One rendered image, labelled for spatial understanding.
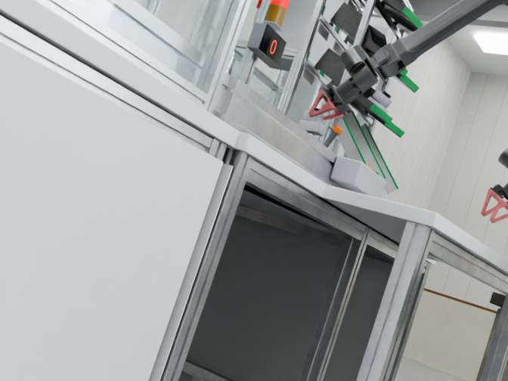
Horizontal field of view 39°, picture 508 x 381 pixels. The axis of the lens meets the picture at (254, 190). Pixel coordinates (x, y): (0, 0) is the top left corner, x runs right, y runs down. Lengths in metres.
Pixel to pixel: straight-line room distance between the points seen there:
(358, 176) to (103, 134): 0.90
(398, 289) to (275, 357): 1.37
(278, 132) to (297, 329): 1.38
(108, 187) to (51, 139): 0.13
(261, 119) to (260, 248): 1.48
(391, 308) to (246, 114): 0.48
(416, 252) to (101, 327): 0.66
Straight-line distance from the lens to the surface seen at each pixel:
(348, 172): 1.76
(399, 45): 2.00
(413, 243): 1.48
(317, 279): 2.74
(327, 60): 2.37
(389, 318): 1.47
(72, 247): 0.99
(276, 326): 2.79
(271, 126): 1.46
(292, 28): 3.45
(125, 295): 1.11
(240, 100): 1.34
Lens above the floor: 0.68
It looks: 4 degrees up
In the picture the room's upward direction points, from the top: 19 degrees clockwise
